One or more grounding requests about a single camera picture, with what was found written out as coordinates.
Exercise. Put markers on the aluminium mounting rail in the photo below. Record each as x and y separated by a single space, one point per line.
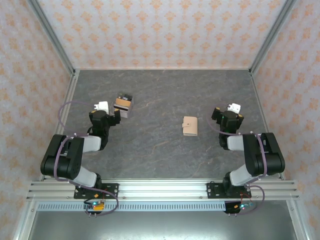
162 190

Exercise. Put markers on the aluminium side rail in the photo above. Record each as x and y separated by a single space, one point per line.
260 100
67 96

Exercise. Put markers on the orange credit card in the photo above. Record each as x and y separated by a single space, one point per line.
123 102

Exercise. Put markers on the aluminium frame leg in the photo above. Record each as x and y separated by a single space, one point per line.
25 225
297 225

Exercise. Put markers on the small controller circuit board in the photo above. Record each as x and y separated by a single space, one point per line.
240 207
96 206

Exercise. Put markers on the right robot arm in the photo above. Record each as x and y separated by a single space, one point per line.
250 155

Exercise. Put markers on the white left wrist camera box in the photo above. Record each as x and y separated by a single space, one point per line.
103 106

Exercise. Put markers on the black credit card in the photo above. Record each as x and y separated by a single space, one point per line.
125 96

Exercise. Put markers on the white plastic card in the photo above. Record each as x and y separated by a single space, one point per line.
122 113

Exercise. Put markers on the grey metal panel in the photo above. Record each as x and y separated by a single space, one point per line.
160 227

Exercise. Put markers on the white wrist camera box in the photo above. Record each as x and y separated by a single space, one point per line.
103 106
235 108

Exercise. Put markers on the small card box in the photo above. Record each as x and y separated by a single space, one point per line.
131 107

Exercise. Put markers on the aluminium frame post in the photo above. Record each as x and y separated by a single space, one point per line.
271 37
53 37

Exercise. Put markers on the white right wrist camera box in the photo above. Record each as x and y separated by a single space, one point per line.
235 108

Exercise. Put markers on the beige leather card holder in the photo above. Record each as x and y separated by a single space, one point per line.
190 126

